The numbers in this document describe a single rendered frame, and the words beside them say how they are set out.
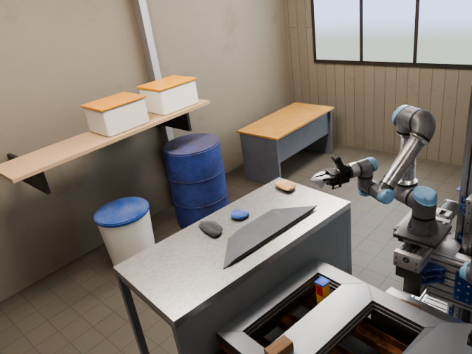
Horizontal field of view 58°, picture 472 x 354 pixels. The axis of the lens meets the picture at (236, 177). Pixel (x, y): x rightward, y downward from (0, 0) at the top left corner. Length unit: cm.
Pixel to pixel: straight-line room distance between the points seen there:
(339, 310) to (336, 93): 424
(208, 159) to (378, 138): 263
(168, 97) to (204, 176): 83
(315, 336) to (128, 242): 223
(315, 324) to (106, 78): 316
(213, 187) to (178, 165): 43
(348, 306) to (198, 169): 237
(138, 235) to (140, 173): 109
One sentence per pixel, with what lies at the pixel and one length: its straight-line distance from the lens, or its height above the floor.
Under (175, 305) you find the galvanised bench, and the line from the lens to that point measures 208.
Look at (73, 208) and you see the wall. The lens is 449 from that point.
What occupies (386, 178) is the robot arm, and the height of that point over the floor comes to 141.
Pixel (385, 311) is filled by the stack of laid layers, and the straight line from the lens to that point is 225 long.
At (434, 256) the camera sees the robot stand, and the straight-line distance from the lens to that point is 246.
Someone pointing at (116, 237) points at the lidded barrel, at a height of 47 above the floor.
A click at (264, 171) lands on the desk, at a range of 519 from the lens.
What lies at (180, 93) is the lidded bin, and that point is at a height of 144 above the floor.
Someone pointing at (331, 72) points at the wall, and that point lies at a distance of 602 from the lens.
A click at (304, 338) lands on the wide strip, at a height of 87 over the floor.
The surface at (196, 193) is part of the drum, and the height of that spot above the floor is 47.
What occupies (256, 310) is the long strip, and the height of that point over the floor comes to 87.
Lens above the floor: 239
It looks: 25 degrees down
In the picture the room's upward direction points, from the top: 8 degrees counter-clockwise
